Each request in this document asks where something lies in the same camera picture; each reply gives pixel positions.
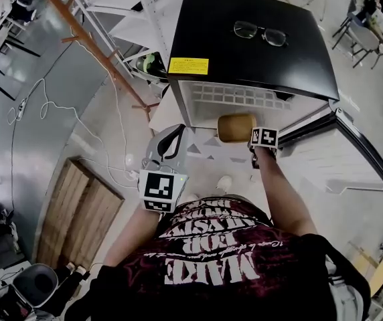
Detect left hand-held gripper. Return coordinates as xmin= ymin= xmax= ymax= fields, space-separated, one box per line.
xmin=137 ymin=123 xmax=189 ymax=213

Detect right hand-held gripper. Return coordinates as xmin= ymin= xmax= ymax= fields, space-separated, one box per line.
xmin=247 ymin=126 xmax=279 ymax=170

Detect black mini fridge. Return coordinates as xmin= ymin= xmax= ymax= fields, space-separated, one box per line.
xmin=166 ymin=0 xmax=383 ymax=193

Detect person's right forearm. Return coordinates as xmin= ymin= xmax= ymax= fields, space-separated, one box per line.
xmin=256 ymin=147 xmax=313 ymax=237

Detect person's left forearm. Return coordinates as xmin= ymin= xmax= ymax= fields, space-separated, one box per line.
xmin=102 ymin=205 xmax=161 ymax=267

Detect triangle patterned mat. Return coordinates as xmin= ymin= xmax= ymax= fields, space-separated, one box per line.
xmin=186 ymin=127 xmax=256 ymax=163

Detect black cloth bundle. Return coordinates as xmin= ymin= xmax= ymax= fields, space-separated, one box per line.
xmin=273 ymin=90 xmax=295 ymax=102

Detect person's right shoe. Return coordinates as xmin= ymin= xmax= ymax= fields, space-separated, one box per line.
xmin=216 ymin=175 xmax=233 ymax=193

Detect green black helmet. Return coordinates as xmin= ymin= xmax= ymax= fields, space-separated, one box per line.
xmin=134 ymin=53 xmax=169 ymax=80

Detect black eyeglasses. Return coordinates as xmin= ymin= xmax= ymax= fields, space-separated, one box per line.
xmin=233 ymin=20 xmax=289 ymax=48

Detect wooden pallet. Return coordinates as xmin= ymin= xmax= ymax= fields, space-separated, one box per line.
xmin=35 ymin=157 xmax=125 ymax=270

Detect white metal shelf rack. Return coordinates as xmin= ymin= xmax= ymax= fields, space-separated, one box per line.
xmin=59 ymin=0 xmax=179 ymax=80

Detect brown wooden coat rack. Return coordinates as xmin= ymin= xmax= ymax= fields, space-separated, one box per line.
xmin=10 ymin=0 xmax=161 ymax=136

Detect person's printed black shirt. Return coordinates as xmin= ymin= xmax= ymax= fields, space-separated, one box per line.
xmin=64 ymin=195 xmax=372 ymax=321

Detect grey dining chair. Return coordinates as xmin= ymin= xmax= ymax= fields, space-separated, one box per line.
xmin=331 ymin=0 xmax=380 ymax=68

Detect round wooden table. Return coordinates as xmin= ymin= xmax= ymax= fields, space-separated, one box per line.
xmin=368 ymin=251 xmax=383 ymax=297

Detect grey shell chair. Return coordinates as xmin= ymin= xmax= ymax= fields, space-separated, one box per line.
xmin=12 ymin=262 xmax=58 ymax=309

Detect white wire fridge shelf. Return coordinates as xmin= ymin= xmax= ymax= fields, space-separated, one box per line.
xmin=191 ymin=82 xmax=293 ymax=110

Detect white cable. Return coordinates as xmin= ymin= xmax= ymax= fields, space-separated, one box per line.
xmin=7 ymin=35 xmax=142 ymax=190

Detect black cable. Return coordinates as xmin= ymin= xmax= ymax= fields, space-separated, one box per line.
xmin=9 ymin=38 xmax=75 ymax=210

